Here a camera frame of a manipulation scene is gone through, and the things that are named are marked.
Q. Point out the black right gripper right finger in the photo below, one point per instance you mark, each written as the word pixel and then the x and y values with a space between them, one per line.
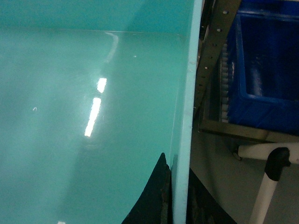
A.
pixel 202 208

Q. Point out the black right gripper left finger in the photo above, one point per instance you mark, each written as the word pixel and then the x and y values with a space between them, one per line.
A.
pixel 155 202

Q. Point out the teal plastic bin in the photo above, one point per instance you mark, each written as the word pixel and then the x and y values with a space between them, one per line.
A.
pixel 92 92

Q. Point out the white stool with black joint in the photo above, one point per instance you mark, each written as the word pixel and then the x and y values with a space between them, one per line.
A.
pixel 277 157

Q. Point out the blue bin on rack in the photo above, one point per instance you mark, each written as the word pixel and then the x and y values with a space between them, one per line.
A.
pixel 263 66

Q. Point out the perforated steel rack frame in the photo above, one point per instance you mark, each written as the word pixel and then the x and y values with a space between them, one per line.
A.
pixel 216 20

